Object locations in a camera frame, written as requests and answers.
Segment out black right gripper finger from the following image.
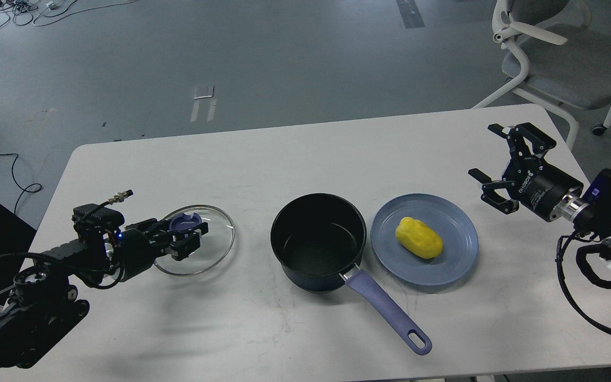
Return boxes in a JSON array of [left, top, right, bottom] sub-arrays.
[[468, 168, 519, 214], [488, 123, 557, 162]]

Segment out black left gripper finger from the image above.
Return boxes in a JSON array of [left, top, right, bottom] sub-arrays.
[[125, 218, 204, 239], [165, 222, 209, 261]]

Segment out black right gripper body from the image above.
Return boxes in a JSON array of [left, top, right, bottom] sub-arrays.
[[503, 155, 583, 222]]

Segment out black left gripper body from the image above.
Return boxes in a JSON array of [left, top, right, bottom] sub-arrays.
[[108, 219, 172, 282]]

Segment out glass pot lid blue knob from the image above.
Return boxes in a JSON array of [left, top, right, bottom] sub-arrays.
[[153, 205, 235, 277]]

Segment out yellow potato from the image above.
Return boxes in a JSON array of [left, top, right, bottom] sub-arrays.
[[395, 216, 443, 259]]

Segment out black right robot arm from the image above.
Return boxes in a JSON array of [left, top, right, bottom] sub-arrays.
[[468, 123, 611, 336]]

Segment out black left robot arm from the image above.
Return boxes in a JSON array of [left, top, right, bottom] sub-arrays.
[[0, 190, 209, 368]]

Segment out blue round plate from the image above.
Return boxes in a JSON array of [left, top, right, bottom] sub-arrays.
[[370, 193, 478, 287]]

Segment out white grey office chair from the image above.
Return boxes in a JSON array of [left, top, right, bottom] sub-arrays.
[[476, 1, 611, 148]]

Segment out black floor cable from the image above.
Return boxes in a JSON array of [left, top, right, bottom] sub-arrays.
[[0, 121, 43, 215]]

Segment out dark blue saucepan purple handle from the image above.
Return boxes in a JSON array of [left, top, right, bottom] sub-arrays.
[[270, 193, 432, 355]]

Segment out tangled cables on floor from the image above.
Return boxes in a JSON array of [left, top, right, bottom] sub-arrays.
[[0, 0, 136, 34]]

